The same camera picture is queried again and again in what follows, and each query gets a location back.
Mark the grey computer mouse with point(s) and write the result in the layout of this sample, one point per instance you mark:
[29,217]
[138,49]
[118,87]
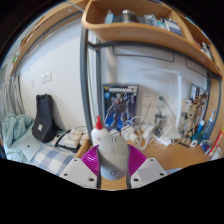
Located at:
[113,156]

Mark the teal blanket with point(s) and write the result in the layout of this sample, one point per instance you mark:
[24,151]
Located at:
[15,128]

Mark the white black-edged case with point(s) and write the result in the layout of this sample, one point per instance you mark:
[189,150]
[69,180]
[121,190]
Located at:
[71,138]

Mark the black backpack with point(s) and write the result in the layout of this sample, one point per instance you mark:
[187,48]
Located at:
[44,120]

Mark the beige robot model figure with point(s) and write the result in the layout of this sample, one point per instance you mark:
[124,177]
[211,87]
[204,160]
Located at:
[196,113]

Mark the white pump bottle red cap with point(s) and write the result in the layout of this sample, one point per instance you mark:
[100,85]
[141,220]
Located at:
[98,135]

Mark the robot model kit box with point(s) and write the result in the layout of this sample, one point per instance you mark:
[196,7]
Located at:
[120,106]

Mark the metal cup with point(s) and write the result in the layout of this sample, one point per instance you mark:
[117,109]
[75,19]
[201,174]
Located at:
[160,123]

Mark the blue plaid pillow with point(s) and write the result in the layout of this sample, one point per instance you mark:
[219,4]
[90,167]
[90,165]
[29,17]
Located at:
[53,158]

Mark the white desk lamp pole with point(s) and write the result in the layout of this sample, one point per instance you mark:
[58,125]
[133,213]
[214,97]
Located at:
[179,100]

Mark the white charger block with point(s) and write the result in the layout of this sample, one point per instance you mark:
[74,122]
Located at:
[128,132]

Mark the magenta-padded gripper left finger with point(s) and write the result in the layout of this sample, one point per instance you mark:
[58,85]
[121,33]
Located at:
[80,171]

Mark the red snack tube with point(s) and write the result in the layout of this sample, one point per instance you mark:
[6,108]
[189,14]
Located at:
[216,143]

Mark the blue snack packet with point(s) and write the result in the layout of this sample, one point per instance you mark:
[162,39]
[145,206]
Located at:
[206,146]

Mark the clear blue spray bottle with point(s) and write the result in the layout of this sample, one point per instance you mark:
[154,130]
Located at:
[209,128]

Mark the white power strip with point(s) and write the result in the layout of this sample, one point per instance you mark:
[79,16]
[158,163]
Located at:
[163,140]

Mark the silver laptop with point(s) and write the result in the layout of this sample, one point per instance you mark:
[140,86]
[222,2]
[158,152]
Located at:
[29,148]

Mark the white wall socket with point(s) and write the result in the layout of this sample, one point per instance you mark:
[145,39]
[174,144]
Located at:
[149,99]

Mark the teal bottle white cap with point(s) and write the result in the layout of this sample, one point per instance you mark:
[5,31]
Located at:
[199,131]

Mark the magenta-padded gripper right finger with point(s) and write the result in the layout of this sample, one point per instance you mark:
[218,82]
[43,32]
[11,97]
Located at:
[146,171]

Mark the wooden shelf with grey frame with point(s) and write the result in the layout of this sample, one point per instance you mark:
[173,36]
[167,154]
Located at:
[133,31]

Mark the white wall light switches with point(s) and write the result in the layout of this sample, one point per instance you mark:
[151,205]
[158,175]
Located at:
[46,77]

